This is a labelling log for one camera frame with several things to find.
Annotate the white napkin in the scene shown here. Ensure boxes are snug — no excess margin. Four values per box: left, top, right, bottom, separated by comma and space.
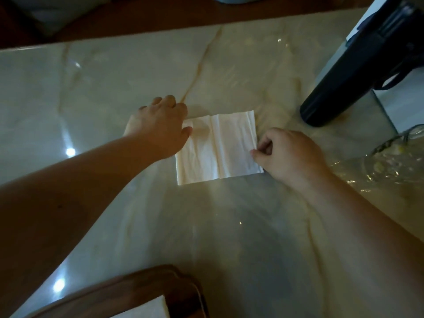
174, 110, 265, 186
111, 295, 170, 318

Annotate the person's right forearm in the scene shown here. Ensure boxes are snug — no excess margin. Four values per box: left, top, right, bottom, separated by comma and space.
298, 170, 424, 318

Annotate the person's left forearm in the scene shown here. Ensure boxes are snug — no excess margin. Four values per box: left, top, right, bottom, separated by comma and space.
0, 134, 163, 318

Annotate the person's left hand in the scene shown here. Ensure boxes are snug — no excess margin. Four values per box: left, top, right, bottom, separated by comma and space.
123, 95, 193, 161

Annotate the person's right hand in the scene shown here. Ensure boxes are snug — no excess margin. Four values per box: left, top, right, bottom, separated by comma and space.
250, 127, 332, 193

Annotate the black handheld device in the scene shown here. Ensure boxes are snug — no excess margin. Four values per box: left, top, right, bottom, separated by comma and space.
299, 0, 424, 128

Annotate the brown wooden tray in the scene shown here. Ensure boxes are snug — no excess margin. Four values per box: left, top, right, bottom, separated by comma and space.
26, 265, 209, 318

